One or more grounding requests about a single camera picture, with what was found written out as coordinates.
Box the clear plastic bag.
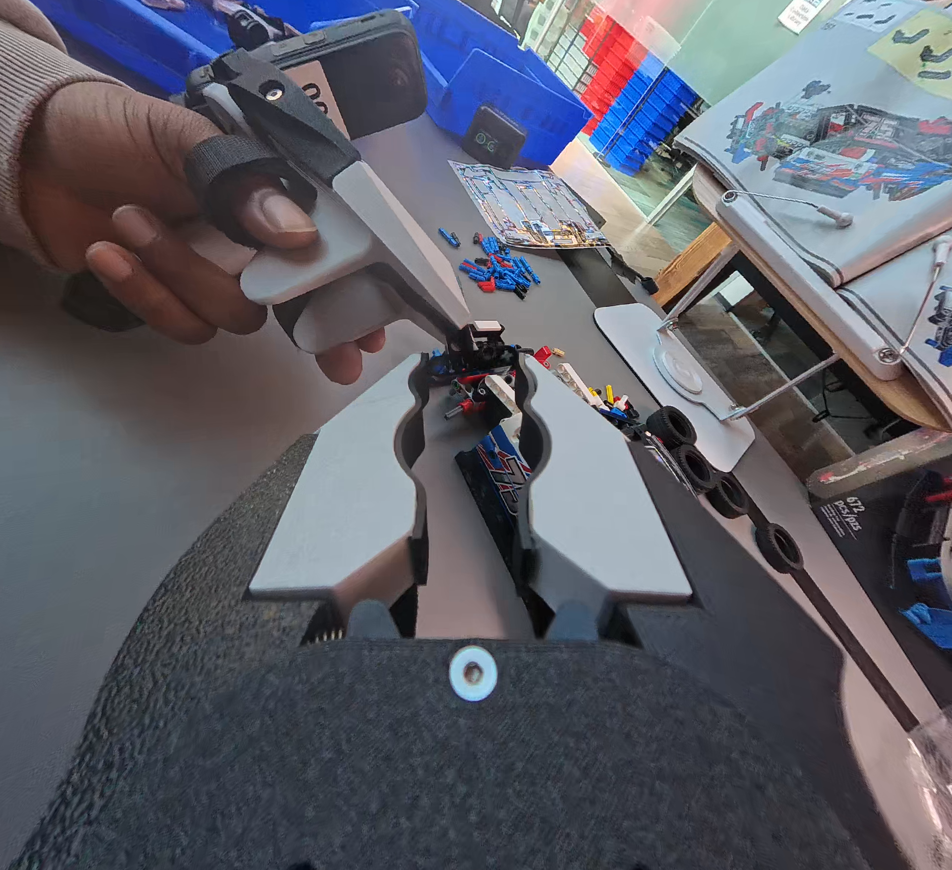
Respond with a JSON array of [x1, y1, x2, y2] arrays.
[[903, 717, 952, 870]]

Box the holographic sticker sheet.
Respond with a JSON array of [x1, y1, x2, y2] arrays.
[[448, 159, 611, 249]]

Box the black cable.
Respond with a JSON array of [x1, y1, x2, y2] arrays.
[[606, 245, 659, 294]]

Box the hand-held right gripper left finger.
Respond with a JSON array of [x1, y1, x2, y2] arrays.
[[247, 353, 431, 636]]

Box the person's left hand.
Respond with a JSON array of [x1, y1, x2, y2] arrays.
[[18, 81, 388, 387]]

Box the stack of red and blue bins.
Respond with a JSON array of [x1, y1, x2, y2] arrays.
[[580, 14, 704, 175]]

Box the grey desk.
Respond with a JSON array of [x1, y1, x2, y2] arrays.
[[0, 96, 952, 870]]

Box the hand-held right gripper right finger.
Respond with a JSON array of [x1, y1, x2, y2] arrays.
[[518, 354, 694, 636]]

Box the black rubber tyre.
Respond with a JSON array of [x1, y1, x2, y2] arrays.
[[673, 442, 716, 493], [755, 524, 806, 573], [707, 472, 750, 519], [647, 405, 698, 448]]

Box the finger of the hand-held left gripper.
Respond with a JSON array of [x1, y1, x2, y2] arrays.
[[329, 159, 473, 337]]

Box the black product box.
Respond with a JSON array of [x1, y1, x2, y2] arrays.
[[807, 431, 952, 648]]

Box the toy race car model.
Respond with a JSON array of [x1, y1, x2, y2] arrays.
[[424, 319, 689, 566]]

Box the black small device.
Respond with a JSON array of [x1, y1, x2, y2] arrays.
[[461, 105, 529, 168]]

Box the instruction booklet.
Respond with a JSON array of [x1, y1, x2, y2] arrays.
[[680, 0, 952, 369]]

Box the pile of blue pins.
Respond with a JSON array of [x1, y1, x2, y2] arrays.
[[437, 229, 544, 302]]

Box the person's left forearm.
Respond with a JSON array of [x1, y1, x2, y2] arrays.
[[0, 0, 127, 268]]

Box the black round pad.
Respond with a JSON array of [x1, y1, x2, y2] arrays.
[[61, 269, 148, 333]]

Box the pile of small mixed parts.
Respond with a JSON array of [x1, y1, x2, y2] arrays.
[[535, 345, 641, 432]]

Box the wooden book board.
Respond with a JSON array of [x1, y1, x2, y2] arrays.
[[692, 163, 952, 432]]

